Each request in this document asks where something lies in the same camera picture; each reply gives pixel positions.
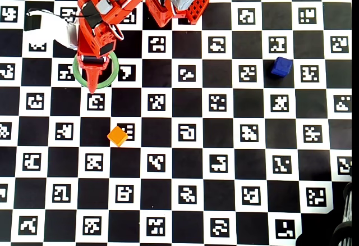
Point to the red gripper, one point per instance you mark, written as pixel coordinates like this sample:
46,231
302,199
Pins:
92,60

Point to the orange cube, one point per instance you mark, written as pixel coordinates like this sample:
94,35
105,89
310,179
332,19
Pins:
117,136

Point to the blue cube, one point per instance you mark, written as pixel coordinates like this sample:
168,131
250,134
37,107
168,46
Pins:
281,67

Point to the red perforated robot base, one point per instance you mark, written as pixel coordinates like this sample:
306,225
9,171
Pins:
197,4

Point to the small grey box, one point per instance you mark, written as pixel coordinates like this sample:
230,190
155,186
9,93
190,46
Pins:
104,6

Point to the black white marker mat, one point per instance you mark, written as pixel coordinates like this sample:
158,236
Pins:
185,102

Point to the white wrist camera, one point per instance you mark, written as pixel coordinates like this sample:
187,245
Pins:
50,29

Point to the black camera stand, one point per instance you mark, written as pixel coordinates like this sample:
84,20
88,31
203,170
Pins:
340,229

